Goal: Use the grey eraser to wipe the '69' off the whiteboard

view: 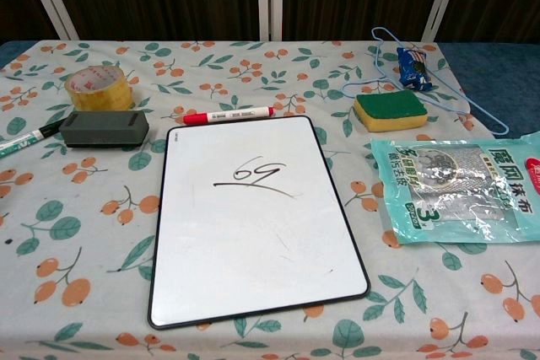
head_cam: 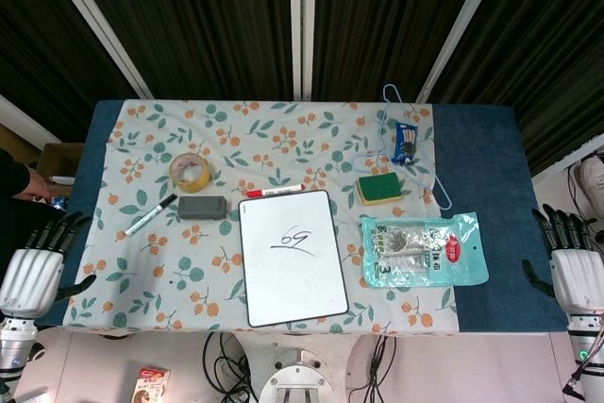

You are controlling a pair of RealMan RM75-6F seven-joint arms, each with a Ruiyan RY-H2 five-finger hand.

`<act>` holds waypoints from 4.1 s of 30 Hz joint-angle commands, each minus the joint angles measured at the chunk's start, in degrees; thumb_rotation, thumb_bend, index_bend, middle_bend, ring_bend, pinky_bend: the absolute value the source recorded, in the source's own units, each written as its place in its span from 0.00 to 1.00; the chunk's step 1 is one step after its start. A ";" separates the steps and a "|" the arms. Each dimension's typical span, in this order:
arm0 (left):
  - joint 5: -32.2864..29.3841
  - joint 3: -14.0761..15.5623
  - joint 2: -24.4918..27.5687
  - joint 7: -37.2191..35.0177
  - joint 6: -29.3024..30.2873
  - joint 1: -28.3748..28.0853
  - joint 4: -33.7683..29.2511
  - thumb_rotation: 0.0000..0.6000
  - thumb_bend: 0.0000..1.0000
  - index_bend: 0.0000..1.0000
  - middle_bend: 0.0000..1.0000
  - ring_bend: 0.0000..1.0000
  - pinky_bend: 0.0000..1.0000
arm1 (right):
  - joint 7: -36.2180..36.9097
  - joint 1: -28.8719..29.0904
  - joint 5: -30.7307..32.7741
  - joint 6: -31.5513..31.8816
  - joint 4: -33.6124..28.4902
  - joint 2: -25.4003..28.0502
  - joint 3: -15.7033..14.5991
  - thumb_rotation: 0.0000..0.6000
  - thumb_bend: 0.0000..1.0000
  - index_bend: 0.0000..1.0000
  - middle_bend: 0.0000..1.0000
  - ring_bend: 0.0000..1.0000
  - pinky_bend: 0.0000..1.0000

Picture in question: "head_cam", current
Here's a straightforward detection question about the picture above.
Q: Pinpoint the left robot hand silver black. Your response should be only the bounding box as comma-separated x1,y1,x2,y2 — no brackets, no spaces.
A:
0,212,98,320

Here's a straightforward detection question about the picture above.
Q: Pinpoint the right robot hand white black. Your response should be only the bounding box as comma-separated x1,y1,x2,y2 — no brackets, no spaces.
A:
521,204,604,315

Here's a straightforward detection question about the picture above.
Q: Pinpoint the grey whiteboard eraser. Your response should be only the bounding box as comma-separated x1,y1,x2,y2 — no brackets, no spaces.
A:
176,194,227,221

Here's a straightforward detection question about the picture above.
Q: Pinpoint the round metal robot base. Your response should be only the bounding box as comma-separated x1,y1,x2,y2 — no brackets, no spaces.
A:
258,348,341,403

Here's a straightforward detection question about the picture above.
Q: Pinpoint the person in dark clothes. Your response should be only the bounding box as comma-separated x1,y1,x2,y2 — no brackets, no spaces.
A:
0,147,62,234

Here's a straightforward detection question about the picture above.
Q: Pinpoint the cardboard box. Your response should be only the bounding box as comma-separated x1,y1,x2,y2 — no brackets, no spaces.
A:
36,142,86,187

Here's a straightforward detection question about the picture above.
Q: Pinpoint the blue felt table cover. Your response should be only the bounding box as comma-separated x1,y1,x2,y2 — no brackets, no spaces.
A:
35,99,570,333

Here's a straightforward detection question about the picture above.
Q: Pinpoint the teal cleaning cloth package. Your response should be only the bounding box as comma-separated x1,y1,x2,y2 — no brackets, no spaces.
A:
361,211,491,290

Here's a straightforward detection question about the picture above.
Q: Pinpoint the black cap marker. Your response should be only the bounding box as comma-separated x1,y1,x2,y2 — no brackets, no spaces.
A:
124,193,178,237

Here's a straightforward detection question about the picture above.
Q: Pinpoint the orange snack box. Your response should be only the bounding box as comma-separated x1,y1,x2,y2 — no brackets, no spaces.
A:
136,366,172,403

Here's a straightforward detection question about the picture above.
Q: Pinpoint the yellow tape roll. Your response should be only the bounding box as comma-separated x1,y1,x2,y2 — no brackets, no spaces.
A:
168,152,213,193

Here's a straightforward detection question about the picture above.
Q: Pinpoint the green yellow sponge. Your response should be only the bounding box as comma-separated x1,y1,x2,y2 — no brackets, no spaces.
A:
357,173,405,208

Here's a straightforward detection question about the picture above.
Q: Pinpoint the blue cookie pack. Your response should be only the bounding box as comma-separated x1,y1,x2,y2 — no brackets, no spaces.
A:
391,121,420,166

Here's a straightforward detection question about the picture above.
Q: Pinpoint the red cap marker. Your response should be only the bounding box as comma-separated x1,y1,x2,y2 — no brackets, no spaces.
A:
246,183,307,199

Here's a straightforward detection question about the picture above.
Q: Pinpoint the floral tablecloth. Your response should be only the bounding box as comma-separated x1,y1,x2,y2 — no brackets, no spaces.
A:
63,99,461,334

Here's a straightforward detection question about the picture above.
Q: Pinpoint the blue wire hanger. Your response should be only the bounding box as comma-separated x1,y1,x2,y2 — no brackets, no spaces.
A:
353,84,453,210

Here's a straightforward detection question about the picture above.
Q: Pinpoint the black floor cable bundle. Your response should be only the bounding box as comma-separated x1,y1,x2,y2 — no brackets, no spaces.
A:
202,331,259,403
348,334,397,403

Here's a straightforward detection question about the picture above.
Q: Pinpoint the white whiteboard black frame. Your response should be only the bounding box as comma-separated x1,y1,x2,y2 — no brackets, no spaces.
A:
237,189,350,328

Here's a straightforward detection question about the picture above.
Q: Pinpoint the white partition frame post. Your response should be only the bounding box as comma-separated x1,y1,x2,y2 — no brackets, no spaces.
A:
288,0,317,101
37,0,153,100
414,0,512,103

